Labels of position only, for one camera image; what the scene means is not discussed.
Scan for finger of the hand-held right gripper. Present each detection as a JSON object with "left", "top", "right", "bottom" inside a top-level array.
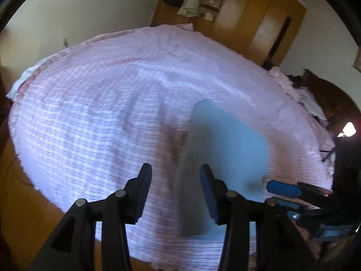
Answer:
[{"left": 266, "top": 180, "right": 335, "bottom": 204}]

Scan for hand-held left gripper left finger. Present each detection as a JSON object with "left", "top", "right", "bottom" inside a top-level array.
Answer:
[{"left": 28, "top": 163, "right": 153, "bottom": 271}]

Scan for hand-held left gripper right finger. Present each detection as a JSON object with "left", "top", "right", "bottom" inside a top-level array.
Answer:
[{"left": 199, "top": 164, "right": 320, "bottom": 271}]

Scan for light blue pants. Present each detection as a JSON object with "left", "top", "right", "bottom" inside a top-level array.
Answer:
[{"left": 176, "top": 99, "right": 270, "bottom": 239}]

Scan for small black tripod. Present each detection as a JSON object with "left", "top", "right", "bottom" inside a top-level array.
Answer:
[{"left": 320, "top": 147, "right": 337, "bottom": 163}]

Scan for pink checkered bed sheet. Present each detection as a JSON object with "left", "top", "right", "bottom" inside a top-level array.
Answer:
[{"left": 6, "top": 23, "right": 337, "bottom": 269}]

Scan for white cloth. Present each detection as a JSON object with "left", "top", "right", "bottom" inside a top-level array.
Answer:
[{"left": 296, "top": 87, "right": 329, "bottom": 126}]

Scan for dark wooden headboard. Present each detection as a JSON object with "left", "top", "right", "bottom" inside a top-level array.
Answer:
[{"left": 302, "top": 69, "right": 357, "bottom": 136}]

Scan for black crumpled garment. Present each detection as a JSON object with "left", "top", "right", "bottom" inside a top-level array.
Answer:
[{"left": 285, "top": 74, "right": 304, "bottom": 89}]

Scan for wooden wardrobe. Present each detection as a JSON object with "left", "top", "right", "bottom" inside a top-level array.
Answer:
[{"left": 151, "top": 0, "right": 308, "bottom": 68}]

